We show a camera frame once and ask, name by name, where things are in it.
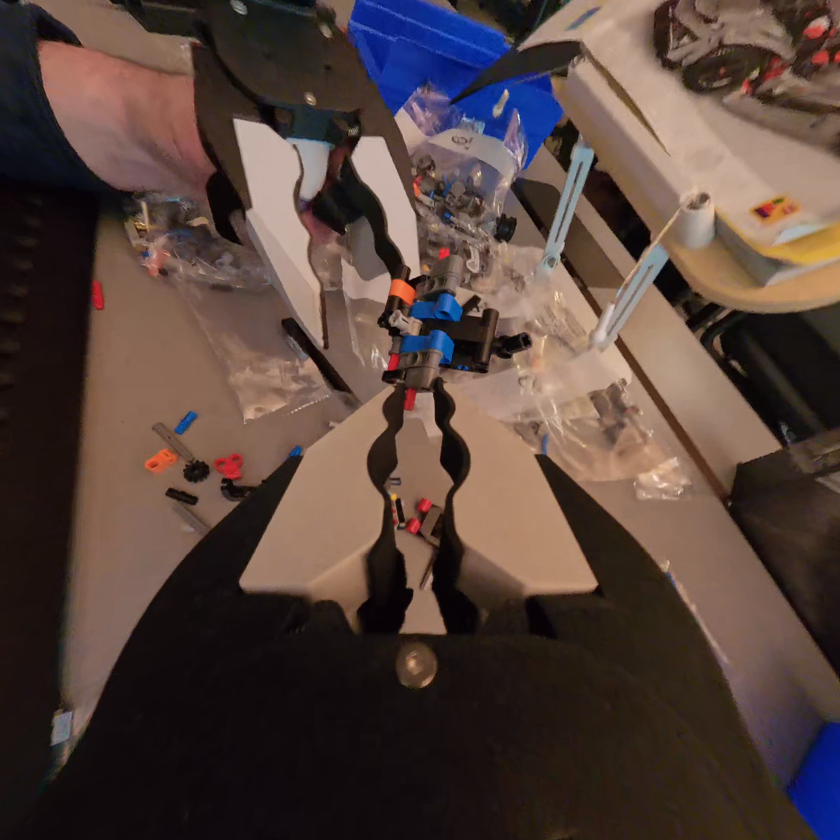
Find blue plastic bin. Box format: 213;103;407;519
787;722;840;840
348;0;565;168

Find person's left hand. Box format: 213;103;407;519
38;41;217;199

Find open instruction book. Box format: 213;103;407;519
453;0;840;290

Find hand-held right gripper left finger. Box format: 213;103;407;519
238;386;398;632

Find large bag dark lego pieces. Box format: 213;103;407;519
400;85;526;290

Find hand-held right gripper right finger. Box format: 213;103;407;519
433;381;599;634

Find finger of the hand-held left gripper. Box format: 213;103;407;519
340;133;422;303
233;118;329;350

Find dark perforated board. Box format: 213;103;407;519
0;184;99;821

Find long black lego beam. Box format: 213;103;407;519
281;317;361;403

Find pile of clear plastic bags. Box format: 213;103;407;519
177;243;693;503

